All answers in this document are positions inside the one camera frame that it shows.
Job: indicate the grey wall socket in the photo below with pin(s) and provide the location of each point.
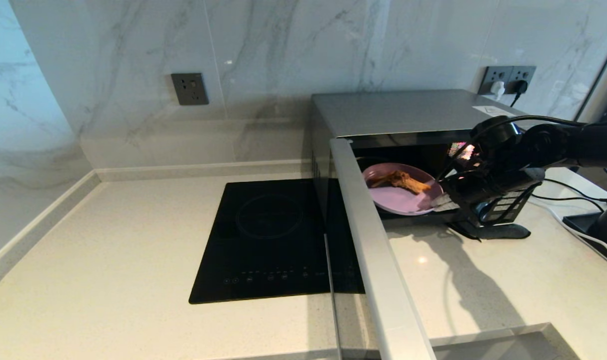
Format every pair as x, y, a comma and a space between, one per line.
526, 73
494, 74
189, 89

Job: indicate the black appliance base tray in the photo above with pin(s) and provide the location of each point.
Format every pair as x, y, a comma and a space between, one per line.
578, 222

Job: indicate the fried chicken piece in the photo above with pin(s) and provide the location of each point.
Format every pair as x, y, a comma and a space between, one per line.
403, 181

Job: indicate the white power plug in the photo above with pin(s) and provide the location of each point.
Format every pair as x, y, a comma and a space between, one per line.
497, 89

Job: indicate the black induction cooktop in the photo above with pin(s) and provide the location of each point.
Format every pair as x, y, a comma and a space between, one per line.
268, 240

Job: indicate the silver microwave oven body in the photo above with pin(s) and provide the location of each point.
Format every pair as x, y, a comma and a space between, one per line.
398, 110

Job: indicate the black power plug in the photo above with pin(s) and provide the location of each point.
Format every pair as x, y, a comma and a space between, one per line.
520, 87

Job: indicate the dark window frame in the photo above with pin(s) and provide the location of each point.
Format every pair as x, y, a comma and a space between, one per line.
606, 85

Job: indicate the purple plate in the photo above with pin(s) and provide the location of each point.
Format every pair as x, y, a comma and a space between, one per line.
403, 200

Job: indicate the black glass microwave door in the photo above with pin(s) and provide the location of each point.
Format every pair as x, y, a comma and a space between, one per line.
378, 260

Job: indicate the white paper sticker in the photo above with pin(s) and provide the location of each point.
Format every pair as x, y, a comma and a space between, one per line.
486, 110

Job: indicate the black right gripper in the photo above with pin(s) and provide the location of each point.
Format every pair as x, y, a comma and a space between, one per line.
493, 192

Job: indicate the dark grey cloth pad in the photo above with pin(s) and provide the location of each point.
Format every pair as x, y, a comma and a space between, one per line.
503, 231

